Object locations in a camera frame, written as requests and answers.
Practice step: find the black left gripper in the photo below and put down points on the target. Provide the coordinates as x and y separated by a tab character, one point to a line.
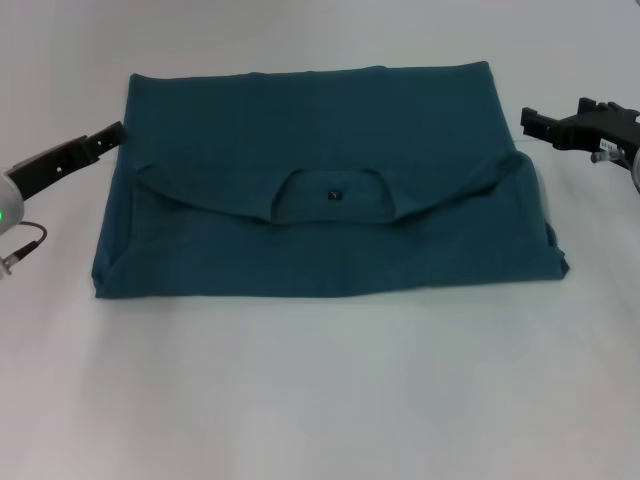
50	165

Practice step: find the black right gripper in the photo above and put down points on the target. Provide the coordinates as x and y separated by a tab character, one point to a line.
595	127

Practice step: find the teal t-shirt with FREE print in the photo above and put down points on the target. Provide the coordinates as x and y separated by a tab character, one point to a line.
325	125

